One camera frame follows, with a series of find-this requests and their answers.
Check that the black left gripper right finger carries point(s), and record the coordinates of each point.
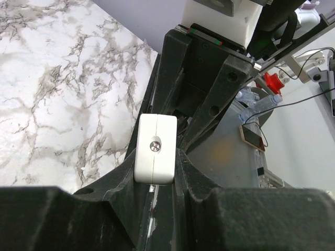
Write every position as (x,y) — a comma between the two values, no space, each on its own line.
(210,217)

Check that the white remote control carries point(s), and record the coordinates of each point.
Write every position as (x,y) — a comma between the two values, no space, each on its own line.
(156,149)

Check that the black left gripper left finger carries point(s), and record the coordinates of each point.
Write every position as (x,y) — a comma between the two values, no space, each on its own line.
(100,216)

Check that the red knob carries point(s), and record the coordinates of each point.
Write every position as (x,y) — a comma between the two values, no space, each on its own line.
(273,82)

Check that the clear plastic water bottle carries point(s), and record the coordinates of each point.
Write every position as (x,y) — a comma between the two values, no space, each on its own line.
(262,106)

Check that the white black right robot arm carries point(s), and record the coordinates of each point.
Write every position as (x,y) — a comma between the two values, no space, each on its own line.
(274,31)

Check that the gold smartphone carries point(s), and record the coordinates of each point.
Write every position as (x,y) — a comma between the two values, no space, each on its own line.
(252,139)

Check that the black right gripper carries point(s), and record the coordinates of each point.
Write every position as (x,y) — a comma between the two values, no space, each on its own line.
(199,69)

